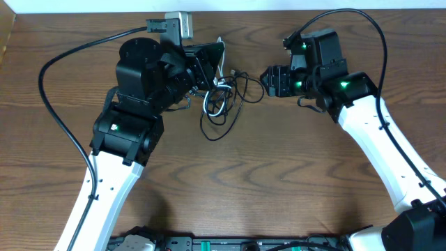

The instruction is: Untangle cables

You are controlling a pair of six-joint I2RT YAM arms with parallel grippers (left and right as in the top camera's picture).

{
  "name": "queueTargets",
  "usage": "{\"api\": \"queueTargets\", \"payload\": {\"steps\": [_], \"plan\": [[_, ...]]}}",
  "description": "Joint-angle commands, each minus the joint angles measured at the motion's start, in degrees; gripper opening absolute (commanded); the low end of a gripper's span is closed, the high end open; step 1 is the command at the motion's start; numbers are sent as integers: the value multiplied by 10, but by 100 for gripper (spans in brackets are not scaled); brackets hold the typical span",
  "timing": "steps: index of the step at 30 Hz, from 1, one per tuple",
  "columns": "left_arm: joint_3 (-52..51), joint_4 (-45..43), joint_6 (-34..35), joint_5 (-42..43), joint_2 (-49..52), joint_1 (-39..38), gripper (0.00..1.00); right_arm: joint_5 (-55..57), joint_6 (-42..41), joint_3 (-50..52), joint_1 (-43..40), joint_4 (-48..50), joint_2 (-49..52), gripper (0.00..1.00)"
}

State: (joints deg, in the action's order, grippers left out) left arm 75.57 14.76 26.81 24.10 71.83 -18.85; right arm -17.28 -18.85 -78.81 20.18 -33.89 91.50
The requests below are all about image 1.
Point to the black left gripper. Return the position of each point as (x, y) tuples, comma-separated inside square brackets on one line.
[(208, 61)]

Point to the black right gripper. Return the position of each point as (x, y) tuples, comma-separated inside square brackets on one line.
[(277, 80)]

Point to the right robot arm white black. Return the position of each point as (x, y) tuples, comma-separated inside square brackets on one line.
[(319, 71)]

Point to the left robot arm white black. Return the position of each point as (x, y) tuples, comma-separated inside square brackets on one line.
[(151, 77)]

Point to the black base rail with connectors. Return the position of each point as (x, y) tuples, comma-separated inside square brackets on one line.
[(144, 238)]

